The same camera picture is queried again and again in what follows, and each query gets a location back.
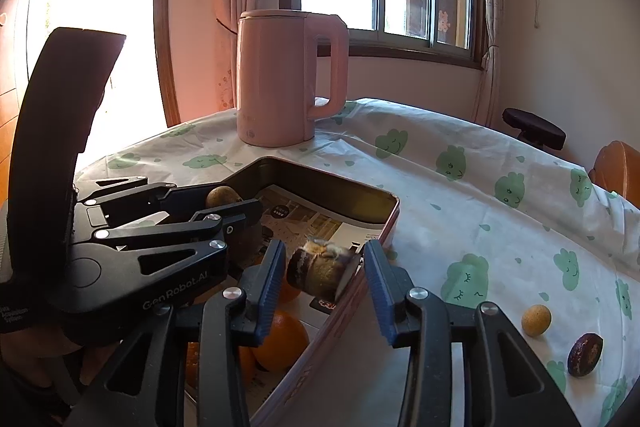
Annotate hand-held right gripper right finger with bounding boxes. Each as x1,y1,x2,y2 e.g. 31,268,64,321
362,239,583,427

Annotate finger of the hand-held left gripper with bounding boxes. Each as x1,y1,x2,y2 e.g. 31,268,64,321
77,176,211,228
95,199,263,278

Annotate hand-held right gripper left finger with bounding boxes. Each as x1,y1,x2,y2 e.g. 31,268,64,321
65,238,287,427

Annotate small orange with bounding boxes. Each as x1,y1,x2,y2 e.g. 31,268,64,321
185,342,259,388
277,274,302,305

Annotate large orange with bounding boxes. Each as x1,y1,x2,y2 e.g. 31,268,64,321
252,309,311,373

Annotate pink metal tin box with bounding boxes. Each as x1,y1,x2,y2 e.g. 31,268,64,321
182,157,401,427

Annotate brown kiwi fruit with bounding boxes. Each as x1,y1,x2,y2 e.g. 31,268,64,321
206,186,244,209

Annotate pink electric kettle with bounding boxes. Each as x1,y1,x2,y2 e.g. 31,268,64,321
236,9,350,148

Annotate yellow round fruit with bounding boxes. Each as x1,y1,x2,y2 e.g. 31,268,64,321
521,304,552,337

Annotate dark water chestnut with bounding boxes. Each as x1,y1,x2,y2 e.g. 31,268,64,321
567,332,604,377

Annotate dark round stool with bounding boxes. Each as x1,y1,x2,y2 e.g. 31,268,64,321
501,108,567,152

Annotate brown leather armchair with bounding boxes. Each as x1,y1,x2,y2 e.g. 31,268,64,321
589,140,640,202

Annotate cream curtain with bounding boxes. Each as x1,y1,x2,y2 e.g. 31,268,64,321
472,0,508,128

